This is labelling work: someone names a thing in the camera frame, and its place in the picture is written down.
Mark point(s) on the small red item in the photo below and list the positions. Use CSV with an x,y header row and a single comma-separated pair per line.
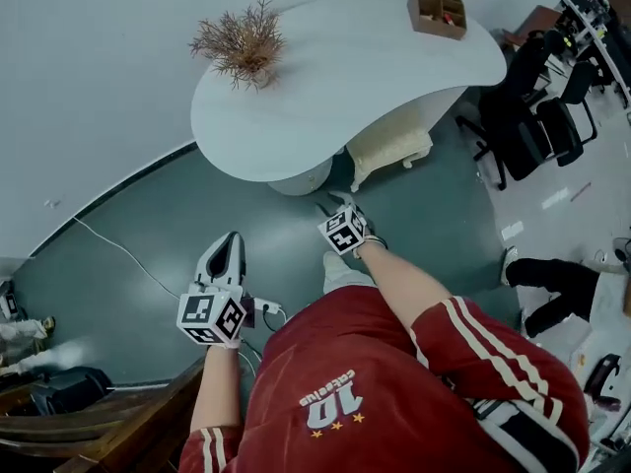
x,y
448,17

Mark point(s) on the person's left forearm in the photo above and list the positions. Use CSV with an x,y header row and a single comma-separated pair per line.
x,y
217,387

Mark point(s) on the white wall socket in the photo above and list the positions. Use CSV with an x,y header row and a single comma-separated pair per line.
x,y
52,203

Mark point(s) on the cluttered office desk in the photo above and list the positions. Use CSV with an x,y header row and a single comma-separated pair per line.
x,y
599,42

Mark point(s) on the white power strip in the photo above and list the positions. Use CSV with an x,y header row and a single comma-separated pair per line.
x,y
268,306

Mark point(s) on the black high-back office chair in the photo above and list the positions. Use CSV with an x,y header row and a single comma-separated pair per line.
x,y
517,131

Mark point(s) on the dark wooden stair railing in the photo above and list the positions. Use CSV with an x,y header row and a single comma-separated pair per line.
x,y
123,426

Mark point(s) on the dark grey plastic seat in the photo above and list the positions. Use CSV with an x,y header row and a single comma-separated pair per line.
x,y
74,392

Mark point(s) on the person's right forearm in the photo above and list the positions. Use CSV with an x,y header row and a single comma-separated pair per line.
x,y
399,284

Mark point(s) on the white curved desk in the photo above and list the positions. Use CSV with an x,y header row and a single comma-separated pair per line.
x,y
345,91

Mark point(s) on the black mesh office chair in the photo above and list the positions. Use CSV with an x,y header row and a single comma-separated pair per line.
x,y
562,131

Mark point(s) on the cream upholstered stool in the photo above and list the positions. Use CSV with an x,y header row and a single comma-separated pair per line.
x,y
389,143

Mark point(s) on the brown wooden cabinet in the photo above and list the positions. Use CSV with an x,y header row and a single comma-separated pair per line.
x,y
539,20

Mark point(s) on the dried plant in white pot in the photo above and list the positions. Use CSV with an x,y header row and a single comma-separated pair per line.
x,y
246,47

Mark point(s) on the person's red shirt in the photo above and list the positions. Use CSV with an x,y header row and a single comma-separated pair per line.
x,y
370,362

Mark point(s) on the brown wooden organizer box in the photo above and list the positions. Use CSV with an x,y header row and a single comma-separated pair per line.
x,y
439,30

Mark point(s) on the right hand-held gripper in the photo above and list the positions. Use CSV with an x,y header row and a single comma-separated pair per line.
x,y
342,232

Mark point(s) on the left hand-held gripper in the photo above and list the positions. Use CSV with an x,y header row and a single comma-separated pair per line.
x,y
207,313

